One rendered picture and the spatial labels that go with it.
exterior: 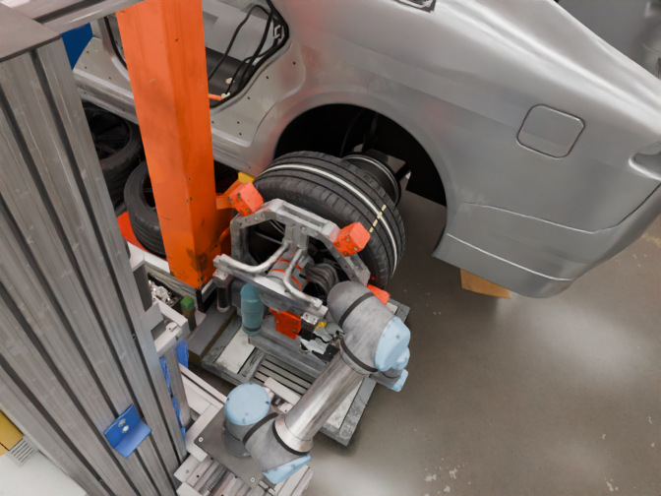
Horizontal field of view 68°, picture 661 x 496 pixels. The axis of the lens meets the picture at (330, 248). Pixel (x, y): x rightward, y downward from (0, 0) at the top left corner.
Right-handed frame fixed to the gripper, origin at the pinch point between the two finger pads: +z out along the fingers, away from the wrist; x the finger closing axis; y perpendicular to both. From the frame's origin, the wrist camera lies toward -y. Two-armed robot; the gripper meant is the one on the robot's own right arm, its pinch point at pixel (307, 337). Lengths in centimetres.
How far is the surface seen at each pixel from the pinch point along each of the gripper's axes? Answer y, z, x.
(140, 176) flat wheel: -33, 125, -57
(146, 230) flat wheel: -39, 102, -33
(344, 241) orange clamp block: 29.7, 0.0, -20.4
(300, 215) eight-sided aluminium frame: 27.9, 18.3, -24.7
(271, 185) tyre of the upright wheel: 31, 32, -29
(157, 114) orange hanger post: 55, 63, -14
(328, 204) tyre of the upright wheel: 33.4, 10.8, -29.1
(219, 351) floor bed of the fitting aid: -75, 48, -12
